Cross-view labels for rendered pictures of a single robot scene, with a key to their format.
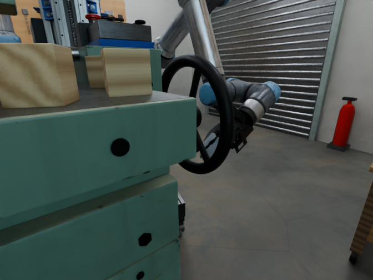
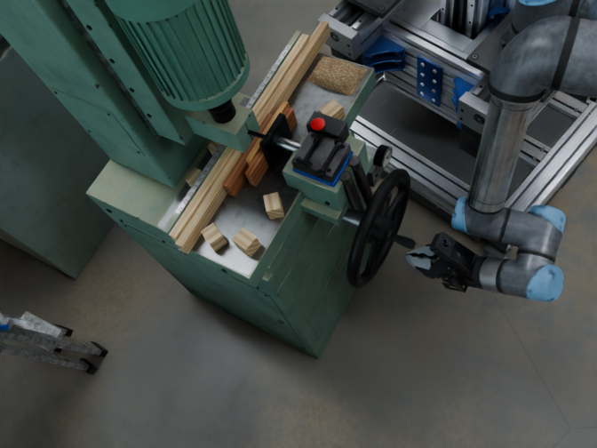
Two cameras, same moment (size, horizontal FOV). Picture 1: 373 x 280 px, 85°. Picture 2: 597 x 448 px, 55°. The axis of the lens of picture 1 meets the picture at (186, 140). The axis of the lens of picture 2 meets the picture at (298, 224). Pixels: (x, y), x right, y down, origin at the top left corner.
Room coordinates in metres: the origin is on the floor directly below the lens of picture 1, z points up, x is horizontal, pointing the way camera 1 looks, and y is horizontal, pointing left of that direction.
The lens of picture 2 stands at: (0.28, -0.52, 1.99)
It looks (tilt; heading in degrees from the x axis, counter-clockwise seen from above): 62 degrees down; 85
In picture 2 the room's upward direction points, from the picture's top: 22 degrees counter-clockwise
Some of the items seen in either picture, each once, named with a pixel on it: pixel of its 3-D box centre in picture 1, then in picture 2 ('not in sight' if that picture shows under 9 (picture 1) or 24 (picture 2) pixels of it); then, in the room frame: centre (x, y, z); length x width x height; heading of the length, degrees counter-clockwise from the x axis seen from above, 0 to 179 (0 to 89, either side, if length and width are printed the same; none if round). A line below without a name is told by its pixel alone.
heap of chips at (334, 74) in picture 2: not in sight; (336, 71); (0.58, 0.37, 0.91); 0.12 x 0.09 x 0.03; 126
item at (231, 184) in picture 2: not in sight; (251, 154); (0.31, 0.26, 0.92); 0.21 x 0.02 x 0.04; 36
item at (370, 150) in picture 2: not in sight; (361, 162); (0.59, 0.31, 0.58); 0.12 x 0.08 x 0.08; 126
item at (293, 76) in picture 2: not in sight; (258, 129); (0.35, 0.31, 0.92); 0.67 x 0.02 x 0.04; 36
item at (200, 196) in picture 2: not in sight; (246, 134); (0.32, 0.31, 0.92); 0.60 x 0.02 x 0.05; 36
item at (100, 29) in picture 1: (112, 34); (323, 147); (0.45, 0.14, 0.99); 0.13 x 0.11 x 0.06; 36
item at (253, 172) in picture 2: not in sight; (272, 146); (0.36, 0.25, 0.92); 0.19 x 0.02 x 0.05; 36
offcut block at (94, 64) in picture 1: (107, 71); (274, 205); (0.30, 0.11, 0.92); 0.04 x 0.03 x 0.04; 76
